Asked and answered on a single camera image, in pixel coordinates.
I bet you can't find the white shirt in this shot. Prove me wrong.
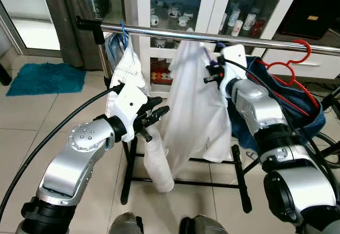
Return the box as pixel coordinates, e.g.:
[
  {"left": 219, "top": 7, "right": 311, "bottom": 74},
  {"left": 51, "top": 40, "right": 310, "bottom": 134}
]
[{"left": 159, "top": 28, "right": 233, "bottom": 179}]

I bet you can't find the grey right robot leg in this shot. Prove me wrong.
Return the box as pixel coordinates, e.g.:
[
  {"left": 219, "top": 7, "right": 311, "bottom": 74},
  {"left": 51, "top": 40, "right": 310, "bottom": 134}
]
[{"left": 180, "top": 215, "right": 226, "bottom": 234}]

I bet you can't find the grey robot leg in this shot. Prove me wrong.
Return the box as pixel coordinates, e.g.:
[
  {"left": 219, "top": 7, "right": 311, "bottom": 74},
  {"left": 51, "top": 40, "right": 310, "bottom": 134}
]
[
  {"left": 109, "top": 212, "right": 144, "bottom": 234},
  {"left": 180, "top": 215, "right": 226, "bottom": 234}
]

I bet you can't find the blue clothes hanger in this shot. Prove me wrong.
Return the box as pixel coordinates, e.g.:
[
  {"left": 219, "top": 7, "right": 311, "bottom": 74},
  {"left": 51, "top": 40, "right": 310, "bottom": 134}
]
[{"left": 119, "top": 20, "right": 131, "bottom": 48}]

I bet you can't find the grey curtain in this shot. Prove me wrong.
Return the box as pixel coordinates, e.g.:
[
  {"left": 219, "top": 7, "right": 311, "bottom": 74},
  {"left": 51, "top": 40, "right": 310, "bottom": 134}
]
[{"left": 41, "top": 0, "right": 109, "bottom": 71}]

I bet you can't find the teal floor mat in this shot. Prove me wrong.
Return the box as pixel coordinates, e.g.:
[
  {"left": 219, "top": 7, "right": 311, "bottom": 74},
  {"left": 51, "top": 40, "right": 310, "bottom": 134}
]
[{"left": 5, "top": 62, "right": 87, "bottom": 97}]

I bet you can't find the chrome clothes rail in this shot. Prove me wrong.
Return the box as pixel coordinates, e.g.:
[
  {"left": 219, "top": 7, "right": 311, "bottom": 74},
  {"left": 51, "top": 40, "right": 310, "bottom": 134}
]
[{"left": 98, "top": 22, "right": 340, "bottom": 57}]

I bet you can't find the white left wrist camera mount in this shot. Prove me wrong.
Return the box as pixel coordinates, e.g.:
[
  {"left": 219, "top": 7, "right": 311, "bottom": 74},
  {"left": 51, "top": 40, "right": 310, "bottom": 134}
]
[{"left": 109, "top": 82, "right": 149, "bottom": 139}]

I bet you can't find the white collared garment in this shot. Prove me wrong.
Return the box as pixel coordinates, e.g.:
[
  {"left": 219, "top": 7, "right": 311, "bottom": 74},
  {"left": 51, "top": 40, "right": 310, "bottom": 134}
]
[{"left": 104, "top": 31, "right": 177, "bottom": 193}]

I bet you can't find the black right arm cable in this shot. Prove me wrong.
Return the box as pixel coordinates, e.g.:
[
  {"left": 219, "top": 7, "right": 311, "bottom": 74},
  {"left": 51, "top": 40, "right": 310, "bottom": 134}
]
[{"left": 220, "top": 57, "right": 340, "bottom": 192}]

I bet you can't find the white framed glass door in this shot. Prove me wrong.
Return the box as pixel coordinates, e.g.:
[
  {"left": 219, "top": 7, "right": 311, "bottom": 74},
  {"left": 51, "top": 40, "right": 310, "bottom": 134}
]
[{"left": 0, "top": 0, "right": 62, "bottom": 54}]

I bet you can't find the grey left robot leg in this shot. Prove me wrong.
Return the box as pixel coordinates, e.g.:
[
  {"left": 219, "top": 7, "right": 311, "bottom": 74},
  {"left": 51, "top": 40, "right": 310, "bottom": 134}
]
[{"left": 109, "top": 212, "right": 144, "bottom": 234}]

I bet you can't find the white printed tumbler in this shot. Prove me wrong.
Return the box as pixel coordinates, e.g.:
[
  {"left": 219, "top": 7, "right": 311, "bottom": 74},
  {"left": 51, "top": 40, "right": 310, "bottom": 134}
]
[
  {"left": 234, "top": 20, "right": 244, "bottom": 37},
  {"left": 245, "top": 13, "right": 259, "bottom": 32}
]

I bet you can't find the dark blue denim garment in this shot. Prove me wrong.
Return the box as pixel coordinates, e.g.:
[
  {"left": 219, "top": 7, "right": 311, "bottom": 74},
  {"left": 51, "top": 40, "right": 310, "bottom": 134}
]
[{"left": 228, "top": 56, "right": 326, "bottom": 152}]

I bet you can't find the red plastic clothes hanger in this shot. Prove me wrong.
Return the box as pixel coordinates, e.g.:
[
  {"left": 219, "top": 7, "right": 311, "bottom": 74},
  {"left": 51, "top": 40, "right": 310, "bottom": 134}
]
[{"left": 254, "top": 39, "right": 322, "bottom": 118}]

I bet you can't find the black box with gold label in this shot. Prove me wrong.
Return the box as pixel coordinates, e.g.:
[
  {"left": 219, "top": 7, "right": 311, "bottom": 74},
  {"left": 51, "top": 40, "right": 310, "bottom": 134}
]
[{"left": 276, "top": 0, "right": 340, "bottom": 40}]

